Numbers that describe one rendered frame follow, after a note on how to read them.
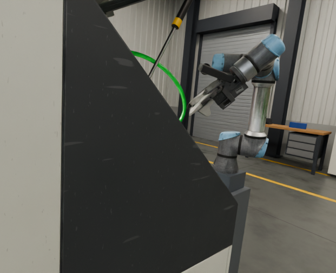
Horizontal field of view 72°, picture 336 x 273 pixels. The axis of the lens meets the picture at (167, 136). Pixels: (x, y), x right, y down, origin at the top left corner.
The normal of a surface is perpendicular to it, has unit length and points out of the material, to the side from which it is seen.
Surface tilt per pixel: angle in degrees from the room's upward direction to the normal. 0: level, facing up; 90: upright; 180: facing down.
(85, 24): 90
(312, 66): 90
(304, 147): 90
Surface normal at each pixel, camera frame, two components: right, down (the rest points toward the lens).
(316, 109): -0.72, 0.05
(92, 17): 0.62, 0.18
